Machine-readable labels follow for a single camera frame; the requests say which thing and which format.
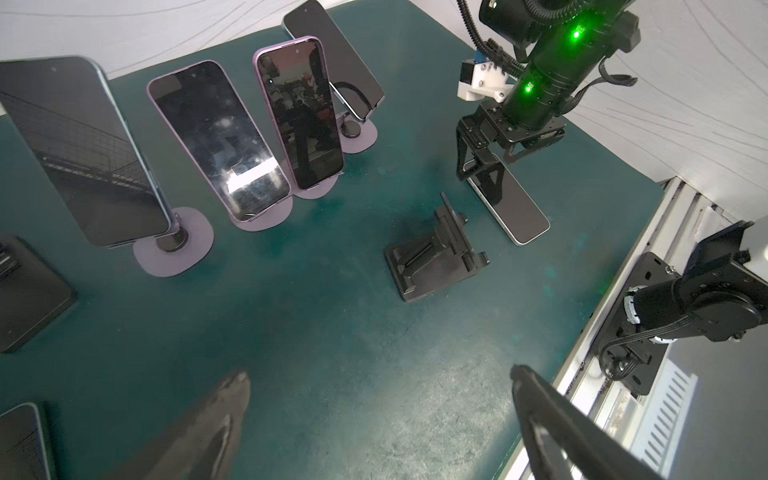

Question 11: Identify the black folding phone stand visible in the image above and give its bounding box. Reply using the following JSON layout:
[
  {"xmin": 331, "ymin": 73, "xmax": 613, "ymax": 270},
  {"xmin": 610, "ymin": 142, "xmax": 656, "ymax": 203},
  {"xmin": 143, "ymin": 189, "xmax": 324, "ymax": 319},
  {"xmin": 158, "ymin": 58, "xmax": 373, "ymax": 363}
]
[{"xmin": 1, "ymin": 234, "xmax": 77, "ymax": 354}]

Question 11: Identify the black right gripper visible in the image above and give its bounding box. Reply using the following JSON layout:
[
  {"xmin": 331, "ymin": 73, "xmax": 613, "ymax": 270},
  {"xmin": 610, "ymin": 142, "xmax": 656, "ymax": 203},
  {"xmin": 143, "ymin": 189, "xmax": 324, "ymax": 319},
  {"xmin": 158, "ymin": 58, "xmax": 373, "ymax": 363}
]
[{"xmin": 456, "ymin": 99, "xmax": 565, "ymax": 180}]

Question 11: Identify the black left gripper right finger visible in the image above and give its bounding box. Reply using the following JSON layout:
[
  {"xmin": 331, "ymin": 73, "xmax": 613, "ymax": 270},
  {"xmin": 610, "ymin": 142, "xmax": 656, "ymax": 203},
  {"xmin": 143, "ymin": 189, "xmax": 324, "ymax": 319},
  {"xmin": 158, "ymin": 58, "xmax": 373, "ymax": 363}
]
[{"xmin": 511, "ymin": 365, "xmax": 660, "ymax": 479}]

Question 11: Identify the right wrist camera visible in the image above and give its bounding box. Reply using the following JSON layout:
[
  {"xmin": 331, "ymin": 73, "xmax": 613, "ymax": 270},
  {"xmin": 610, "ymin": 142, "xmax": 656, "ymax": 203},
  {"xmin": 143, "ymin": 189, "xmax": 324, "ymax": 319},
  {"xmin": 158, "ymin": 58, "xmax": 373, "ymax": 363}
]
[{"xmin": 457, "ymin": 59, "xmax": 517, "ymax": 104}]

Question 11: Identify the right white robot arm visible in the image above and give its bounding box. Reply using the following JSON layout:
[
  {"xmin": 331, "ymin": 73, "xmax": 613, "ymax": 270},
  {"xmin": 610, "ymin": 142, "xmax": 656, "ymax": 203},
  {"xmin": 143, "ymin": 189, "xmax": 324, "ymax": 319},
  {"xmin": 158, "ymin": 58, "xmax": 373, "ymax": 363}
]
[{"xmin": 456, "ymin": 1, "xmax": 641, "ymax": 180}]

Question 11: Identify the far right grey stand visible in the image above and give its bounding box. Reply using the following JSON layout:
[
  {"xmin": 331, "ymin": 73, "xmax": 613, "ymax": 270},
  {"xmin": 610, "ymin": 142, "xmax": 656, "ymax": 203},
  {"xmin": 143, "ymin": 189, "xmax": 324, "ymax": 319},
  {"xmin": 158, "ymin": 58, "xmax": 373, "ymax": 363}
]
[{"xmin": 336, "ymin": 112, "xmax": 378, "ymax": 154}]

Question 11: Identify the black phone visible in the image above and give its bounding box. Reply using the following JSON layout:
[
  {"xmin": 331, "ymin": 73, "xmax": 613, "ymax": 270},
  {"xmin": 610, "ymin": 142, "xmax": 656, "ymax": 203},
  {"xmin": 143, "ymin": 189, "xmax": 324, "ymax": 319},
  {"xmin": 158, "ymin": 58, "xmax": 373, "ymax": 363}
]
[{"xmin": 1, "ymin": 402, "xmax": 57, "ymax": 480}]

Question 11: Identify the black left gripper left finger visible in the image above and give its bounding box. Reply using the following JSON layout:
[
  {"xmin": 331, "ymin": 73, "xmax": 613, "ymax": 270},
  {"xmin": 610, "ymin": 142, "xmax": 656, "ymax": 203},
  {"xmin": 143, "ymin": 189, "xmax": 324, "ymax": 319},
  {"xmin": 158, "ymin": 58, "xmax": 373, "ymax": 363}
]
[{"xmin": 105, "ymin": 371, "xmax": 251, "ymax": 479}]

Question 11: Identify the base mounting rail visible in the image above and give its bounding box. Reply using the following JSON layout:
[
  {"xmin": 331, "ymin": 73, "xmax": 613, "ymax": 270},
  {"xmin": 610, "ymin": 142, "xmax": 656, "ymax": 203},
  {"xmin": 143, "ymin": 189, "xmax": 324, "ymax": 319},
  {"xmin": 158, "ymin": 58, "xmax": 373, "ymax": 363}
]
[{"xmin": 502, "ymin": 179, "xmax": 767, "ymax": 479}]

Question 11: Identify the grey round stand base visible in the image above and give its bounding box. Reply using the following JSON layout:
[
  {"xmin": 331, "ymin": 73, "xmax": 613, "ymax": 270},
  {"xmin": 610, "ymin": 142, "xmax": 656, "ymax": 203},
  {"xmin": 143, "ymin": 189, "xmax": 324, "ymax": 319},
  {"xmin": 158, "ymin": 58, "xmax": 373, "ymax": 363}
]
[{"xmin": 133, "ymin": 207, "xmax": 214, "ymax": 278}]

